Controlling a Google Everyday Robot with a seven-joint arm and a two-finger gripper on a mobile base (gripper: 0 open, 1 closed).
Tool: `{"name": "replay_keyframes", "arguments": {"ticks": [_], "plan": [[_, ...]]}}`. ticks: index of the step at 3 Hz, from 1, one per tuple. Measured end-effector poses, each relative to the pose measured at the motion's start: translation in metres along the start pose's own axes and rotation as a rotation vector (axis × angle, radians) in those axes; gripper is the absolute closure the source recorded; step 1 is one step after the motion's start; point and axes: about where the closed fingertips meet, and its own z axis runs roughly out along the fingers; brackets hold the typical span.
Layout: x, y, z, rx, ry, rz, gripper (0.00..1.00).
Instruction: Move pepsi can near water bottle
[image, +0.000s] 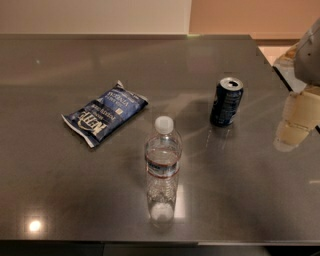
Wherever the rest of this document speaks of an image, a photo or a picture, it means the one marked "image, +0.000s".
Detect clear plastic water bottle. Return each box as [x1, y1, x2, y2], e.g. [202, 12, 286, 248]
[144, 116, 182, 226]

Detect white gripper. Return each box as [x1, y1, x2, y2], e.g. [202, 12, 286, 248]
[273, 18, 320, 152]

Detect blue chip bag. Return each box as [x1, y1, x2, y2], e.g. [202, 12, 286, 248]
[62, 80, 148, 148]

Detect blue pepsi can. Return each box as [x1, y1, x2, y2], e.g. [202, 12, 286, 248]
[210, 77, 244, 127]

